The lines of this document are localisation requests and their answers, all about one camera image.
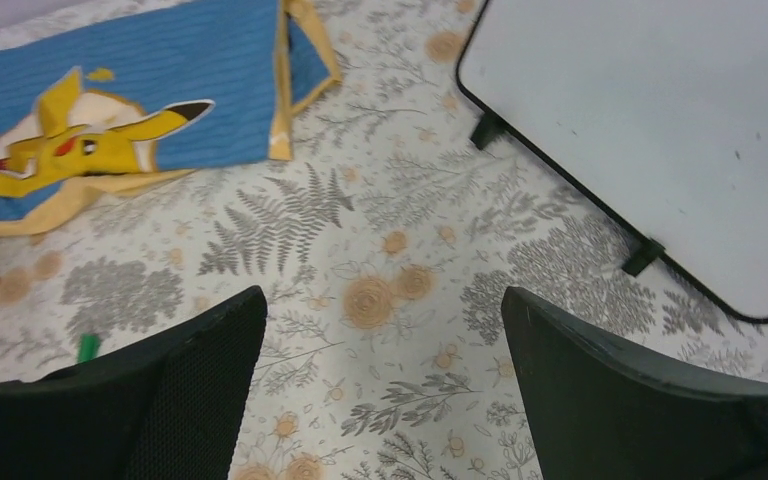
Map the floral patterned tablecloth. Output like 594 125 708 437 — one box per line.
0 1 768 479

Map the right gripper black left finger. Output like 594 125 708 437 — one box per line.
0 286 267 479

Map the white whiteboard black frame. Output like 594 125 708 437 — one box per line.
456 1 768 322

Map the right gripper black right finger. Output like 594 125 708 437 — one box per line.
501 287 768 479

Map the blue Pikachu cloth bag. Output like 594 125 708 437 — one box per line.
0 1 342 238

